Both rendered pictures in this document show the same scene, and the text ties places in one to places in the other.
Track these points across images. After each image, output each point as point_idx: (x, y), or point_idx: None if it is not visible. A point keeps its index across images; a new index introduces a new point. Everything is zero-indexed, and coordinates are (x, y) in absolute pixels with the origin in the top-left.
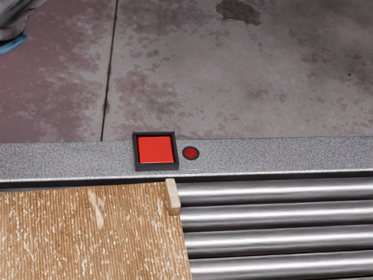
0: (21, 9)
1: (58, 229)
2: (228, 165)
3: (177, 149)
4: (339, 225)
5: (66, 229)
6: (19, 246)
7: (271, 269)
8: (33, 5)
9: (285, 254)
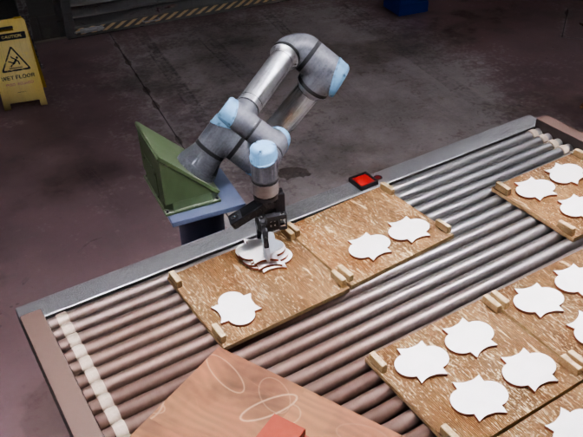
0: (288, 132)
1: (350, 215)
2: (397, 175)
3: None
4: None
5: (353, 214)
6: (340, 225)
7: (444, 199)
8: (293, 127)
9: None
